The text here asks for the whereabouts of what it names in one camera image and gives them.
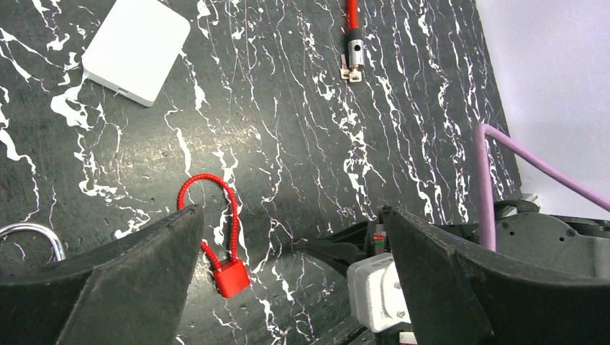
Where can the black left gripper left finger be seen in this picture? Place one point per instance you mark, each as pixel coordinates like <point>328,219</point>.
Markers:
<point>130,291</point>

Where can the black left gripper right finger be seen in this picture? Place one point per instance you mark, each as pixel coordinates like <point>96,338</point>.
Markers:
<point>458,292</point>

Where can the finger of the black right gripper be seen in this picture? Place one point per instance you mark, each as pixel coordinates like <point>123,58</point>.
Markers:
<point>344,248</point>

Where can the brass padlock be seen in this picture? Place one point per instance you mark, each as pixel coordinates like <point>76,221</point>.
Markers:
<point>38,231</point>

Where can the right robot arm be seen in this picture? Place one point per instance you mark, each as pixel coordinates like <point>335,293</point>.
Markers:
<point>577,246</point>

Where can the white square box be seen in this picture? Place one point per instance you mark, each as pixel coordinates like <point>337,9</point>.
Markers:
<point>135,48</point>

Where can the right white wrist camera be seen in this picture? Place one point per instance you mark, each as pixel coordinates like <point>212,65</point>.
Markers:
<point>376,297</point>

